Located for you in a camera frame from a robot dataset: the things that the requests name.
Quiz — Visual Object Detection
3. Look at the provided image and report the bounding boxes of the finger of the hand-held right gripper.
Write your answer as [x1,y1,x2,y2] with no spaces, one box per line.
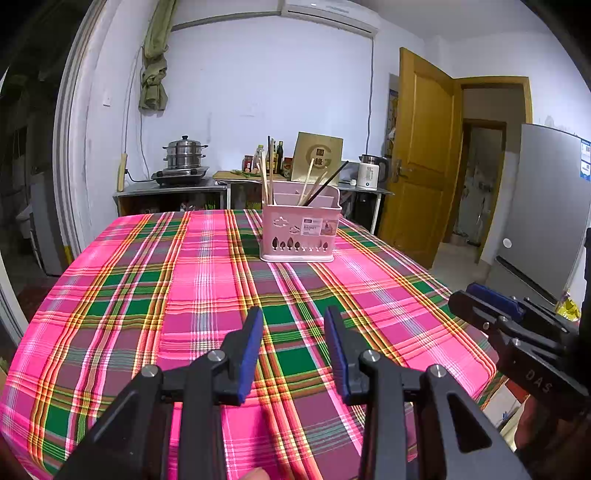
[449,290,522,356]
[466,283,571,333]

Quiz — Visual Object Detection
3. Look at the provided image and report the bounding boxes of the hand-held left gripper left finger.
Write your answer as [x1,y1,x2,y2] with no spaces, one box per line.
[53,306,265,480]

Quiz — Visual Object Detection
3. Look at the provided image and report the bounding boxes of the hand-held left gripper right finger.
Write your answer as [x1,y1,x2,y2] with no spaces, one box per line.
[323,305,532,480]

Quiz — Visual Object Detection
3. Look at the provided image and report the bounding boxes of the pink plastic utensil basket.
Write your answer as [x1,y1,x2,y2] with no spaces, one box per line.
[259,181,343,264]

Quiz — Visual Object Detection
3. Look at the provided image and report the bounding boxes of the yellow plastic bag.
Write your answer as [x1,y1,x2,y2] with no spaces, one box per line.
[556,295,581,321]

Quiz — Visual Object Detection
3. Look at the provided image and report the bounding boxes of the grey refrigerator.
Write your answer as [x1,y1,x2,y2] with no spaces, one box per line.
[478,122,591,319]

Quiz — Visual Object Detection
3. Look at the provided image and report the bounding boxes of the pink plaid tablecloth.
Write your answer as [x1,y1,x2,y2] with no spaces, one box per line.
[0,209,509,480]

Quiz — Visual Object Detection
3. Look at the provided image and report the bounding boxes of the yellow wooden door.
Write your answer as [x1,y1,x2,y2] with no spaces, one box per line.
[379,47,462,268]

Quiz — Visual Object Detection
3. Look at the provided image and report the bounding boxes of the long steel counter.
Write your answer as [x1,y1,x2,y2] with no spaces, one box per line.
[212,171,395,236]

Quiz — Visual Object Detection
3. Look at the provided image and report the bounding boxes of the white electric kettle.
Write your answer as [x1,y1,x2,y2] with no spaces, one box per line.
[355,154,391,191]

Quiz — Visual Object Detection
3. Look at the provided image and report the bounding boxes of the wooden cutting board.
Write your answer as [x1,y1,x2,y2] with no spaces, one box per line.
[212,170,289,181]

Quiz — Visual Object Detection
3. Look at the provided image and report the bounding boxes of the steel counter with stove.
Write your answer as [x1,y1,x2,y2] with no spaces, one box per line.
[113,178,229,217]

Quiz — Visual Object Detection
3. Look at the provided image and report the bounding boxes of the golden cardboard box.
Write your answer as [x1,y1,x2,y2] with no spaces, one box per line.
[290,131,345,183]

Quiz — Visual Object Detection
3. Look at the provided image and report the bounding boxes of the steel steamer pot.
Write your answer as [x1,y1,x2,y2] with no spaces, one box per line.
[163,135,207,170]

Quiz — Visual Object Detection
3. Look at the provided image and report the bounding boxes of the green hanging curtain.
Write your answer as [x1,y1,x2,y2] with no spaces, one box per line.
[139,0,178,112]

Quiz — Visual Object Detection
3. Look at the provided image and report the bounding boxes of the white air conditioner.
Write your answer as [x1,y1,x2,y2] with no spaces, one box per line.
[279,0,382,35]

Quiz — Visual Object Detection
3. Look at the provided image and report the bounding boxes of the wall poster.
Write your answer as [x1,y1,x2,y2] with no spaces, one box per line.
[384,74,400,158]

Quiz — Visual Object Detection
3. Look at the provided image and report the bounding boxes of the yellow door frame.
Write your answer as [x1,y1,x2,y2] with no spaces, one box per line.
[455,76,533,264]

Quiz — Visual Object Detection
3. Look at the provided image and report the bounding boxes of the air conditioner cable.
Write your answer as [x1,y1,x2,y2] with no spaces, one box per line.
[367,34,376,155]

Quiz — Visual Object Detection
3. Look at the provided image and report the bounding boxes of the stove power cable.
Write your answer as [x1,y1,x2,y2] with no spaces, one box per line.
[124,46,148,183]

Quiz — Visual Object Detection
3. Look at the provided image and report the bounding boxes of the white sliding door frame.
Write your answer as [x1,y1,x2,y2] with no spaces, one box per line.
[53,0,153,273]

